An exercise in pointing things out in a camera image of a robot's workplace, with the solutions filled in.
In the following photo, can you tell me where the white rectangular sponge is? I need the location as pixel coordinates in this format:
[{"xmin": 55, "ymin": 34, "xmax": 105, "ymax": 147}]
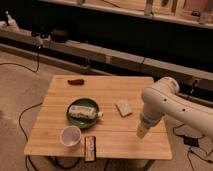
[{"xmin": 115, "ymin": 100, "xmax": 132, "ymax": 117}]

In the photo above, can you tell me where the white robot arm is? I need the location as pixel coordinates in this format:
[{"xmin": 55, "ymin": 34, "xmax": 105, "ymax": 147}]
[{"xmin": 137, "ymin": 77, "xmax": 213, "ymax": 139}]

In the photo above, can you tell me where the black power adapter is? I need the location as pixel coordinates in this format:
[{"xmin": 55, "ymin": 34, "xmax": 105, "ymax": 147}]
[{"xmin": 183, "ymin": 137, "xmax": 199, "ymax": 147}]

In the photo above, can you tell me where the white plastic bottle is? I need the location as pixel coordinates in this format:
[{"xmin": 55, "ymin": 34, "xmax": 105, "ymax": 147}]
[{"xmin": 68, "ymin": 105, "xmax": 103, "ymax": 119}]

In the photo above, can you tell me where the orange snack packet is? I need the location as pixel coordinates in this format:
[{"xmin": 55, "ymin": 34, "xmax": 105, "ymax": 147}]
[{"xmin": 84, "ymin": 136, "xmax": 96, "ymax": 162}]

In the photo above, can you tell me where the green round plate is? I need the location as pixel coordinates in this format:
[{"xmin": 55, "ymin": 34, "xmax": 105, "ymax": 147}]
[{"xmin": 66, "ymin": 98, "xmax": 103, "ymax": 129}]

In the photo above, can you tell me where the white paper cup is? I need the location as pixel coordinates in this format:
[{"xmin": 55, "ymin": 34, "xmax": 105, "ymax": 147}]
[{"xmin": 60, "ymin": 125, "xmax": 81, "ymax": 148}]

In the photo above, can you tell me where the red sausage piece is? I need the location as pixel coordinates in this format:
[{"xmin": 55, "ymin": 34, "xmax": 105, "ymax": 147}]
[{"xmin": 67, "ymin": 79, "xmax": 84, "ymax": 85}]

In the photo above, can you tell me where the black device on ledge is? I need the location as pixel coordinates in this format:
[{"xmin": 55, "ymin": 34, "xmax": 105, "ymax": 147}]
[{"xmin": 50, "ymin": 29, "xmax": 69, "ymax": 43}]

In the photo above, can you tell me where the white spray bottle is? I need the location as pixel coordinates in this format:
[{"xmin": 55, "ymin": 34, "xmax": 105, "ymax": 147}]
[{"xmin": 6, "ymin": 11, "xmax": 19, "ymax": 31}]

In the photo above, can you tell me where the black floor cable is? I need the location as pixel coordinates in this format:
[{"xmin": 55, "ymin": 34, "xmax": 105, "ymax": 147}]
[{"xmin": 0, "ymin": 44, "xmax": 44, "ymax": 171}]

